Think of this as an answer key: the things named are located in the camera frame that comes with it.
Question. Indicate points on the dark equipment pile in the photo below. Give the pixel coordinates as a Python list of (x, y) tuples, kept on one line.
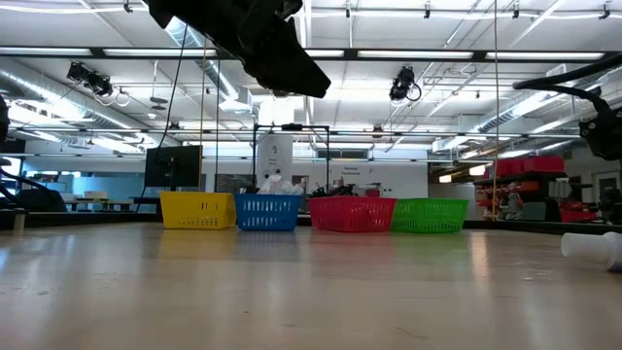
[(335, 191)]

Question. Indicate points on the yellow plastic basket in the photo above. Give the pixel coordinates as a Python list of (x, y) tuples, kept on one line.
[(196, 211)]

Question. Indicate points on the red plastic basket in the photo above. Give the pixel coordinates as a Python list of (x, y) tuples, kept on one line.
[(352, 214)]

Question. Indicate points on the white pillar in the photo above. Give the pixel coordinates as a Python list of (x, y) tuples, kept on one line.
[(274, 155)]

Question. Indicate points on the white travel toothpaste tube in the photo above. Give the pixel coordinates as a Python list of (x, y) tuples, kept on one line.
[(583, 249)]

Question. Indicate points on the black chair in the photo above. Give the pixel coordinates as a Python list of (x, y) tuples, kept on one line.
[(41, 200)]

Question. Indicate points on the dark storage shelf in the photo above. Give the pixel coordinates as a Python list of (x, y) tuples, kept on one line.
[(520, 181)]

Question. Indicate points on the black monitor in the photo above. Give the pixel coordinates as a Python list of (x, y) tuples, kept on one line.
[(172, 165)]

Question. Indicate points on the blue plastic basket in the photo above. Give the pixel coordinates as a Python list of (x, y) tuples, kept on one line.
[(267, 214)]

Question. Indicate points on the small grey post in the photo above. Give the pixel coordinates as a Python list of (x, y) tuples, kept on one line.
[(19, 221)]

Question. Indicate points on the black metal frame stand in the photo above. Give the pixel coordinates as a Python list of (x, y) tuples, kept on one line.
[(291, 127)]

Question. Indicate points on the green plastic basket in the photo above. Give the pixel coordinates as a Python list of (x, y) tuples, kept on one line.
[(430, 216)]

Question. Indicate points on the silver ceiling duct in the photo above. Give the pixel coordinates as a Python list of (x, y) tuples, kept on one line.
[(48, 92), (534, 102)]

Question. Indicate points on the overhead light bar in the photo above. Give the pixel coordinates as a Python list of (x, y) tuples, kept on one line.
[(413, 54)]

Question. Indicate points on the black ceiling camera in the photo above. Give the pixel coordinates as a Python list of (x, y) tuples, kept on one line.
[(402, 85), (90, 80)]

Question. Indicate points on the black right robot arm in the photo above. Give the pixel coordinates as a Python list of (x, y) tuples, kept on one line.
[(605, 136)]

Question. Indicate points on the red storage bins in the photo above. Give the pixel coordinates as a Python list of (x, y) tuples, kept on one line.
[(534, 165)]

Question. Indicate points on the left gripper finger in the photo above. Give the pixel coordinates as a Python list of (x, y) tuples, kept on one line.
[(291, 68)]

